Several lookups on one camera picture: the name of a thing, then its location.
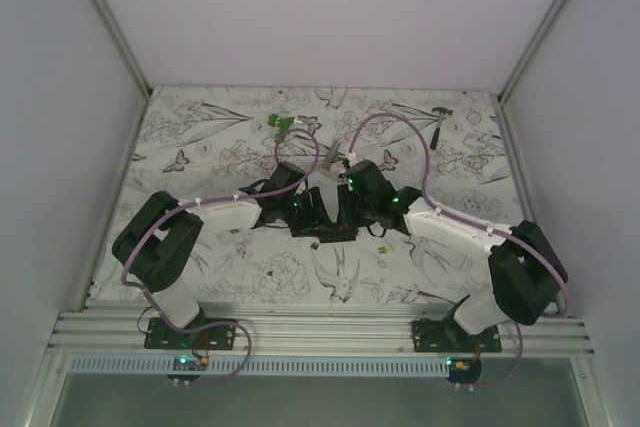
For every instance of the silver clip with blue knob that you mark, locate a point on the silver clip with blue knob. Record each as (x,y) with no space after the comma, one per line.
(333,164)

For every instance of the right controller board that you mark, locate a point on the right controller board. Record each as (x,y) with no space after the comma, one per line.
(464,371)

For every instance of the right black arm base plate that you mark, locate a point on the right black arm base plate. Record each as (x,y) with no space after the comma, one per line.
(445,336)

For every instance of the green circuit board connector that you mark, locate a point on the green circuit board connector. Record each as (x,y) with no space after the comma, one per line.
(282,125)

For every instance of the small black hammer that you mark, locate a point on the small black hammer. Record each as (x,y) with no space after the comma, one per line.
(443,113)

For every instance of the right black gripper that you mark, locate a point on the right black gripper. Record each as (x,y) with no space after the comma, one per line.
(345,217)

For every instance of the black fuse box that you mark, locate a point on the black fuse box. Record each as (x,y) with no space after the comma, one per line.
(330,235)

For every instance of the left controller board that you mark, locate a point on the left controller board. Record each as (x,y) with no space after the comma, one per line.
(186,369)

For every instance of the controller board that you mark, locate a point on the controller board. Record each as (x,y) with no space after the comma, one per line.
(186,369)
(464,371)

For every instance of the floral printed table mat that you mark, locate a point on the floral printed table mat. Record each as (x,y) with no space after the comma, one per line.
(209,142)

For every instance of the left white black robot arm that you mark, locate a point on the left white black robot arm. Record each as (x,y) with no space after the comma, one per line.
(157,243)

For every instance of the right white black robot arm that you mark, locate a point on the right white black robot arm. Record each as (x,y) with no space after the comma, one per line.
(526,274)

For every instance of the aluminium mounting rail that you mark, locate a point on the aluminium mounting rail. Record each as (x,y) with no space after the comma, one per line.
(306,329)

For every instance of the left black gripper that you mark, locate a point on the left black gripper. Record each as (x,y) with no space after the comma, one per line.
(318,213)

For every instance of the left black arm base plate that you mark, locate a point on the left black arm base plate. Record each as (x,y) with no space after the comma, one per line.
(160,336)

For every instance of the slotted grey cable duct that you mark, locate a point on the slotted grey cable duct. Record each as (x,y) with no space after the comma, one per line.
(259,365)

